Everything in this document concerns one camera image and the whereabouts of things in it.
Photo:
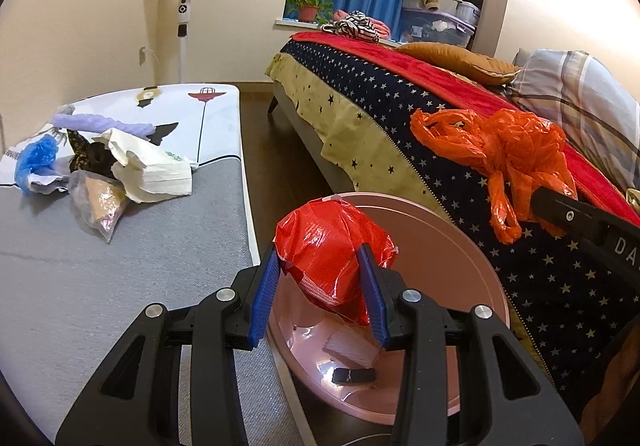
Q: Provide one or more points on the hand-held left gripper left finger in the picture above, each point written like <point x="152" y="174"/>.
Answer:
<point x="262" y="296"/>

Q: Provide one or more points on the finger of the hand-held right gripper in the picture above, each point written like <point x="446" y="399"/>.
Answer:
<point x="565" y="211"/>

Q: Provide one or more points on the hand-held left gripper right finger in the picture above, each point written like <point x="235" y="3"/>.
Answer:
<point x="375" y="296"/>

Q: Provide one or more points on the red plastic bag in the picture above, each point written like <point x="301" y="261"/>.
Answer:
<point x="325" y="246"/>

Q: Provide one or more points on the pink plastic basin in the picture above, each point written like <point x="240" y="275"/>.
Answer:
<point x="440" y="256"/>

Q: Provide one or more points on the orange plastic bag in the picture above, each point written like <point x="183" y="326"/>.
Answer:
<point x="520" y="146"/>

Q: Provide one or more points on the brown floral scrunchie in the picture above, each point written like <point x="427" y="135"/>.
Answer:
<point x="97" y="159"/>

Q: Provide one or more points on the white ribbed packet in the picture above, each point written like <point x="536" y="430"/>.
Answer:
<point x="350" y="346"/>

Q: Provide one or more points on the small black wrapper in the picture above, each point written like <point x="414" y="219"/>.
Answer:
<point x="352" y="374"/>

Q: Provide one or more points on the grey mattress with printed sheet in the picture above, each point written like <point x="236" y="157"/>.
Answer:
<point x="150" y="276"/>

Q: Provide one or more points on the plaid pillow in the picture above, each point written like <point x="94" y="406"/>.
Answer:
<point x="575" y="91"/>

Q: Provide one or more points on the dark brown cloth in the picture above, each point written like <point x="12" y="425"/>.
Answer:
<point x="615" y="376"/>

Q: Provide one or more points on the white face mask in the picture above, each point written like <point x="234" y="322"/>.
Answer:
<point x="160" y="183"/>

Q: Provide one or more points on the clear plastic bag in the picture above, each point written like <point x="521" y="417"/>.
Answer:
<point x="102" y="206"/>

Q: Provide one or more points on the orange pillow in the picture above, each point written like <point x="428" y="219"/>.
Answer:
<point x="450" y="56"/>

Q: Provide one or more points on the navy star blanket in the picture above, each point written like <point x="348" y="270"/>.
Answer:
<point x="400" y="101"/>

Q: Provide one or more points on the white paper bag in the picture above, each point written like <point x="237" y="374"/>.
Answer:
<point x="135" y="146"/>

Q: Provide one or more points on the red blanket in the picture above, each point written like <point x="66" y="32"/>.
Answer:
<point x="425" y="71"/>

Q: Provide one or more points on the metal pot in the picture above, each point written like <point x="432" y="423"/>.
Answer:
<point x="469" y="11"/>

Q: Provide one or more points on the clear storage box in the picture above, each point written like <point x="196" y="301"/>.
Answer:
<point x="435" y="29"/>

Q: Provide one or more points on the lavender towel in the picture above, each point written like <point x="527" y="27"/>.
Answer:
<point x="100" y="122"/>

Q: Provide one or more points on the white crumpled tissue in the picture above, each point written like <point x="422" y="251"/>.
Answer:
<point x="45" y="186"/>

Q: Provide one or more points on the pink cloth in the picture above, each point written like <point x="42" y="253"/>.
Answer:
<point x="384" y="29"/>

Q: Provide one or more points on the blue plastic shoe cover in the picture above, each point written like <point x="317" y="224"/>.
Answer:
<point x="37" y="154"/>

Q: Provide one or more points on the striped black white cloth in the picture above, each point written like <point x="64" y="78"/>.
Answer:
<point x="352" y="26"/>

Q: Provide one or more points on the potted green plant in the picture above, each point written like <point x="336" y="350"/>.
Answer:
<point x="307" y="1"/>

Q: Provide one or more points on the white wall socket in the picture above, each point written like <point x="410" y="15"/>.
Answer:
<point x="142" y="55"/>

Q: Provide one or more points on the white pedestal fan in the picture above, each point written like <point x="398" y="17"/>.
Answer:
<point x="182" y="1"/>

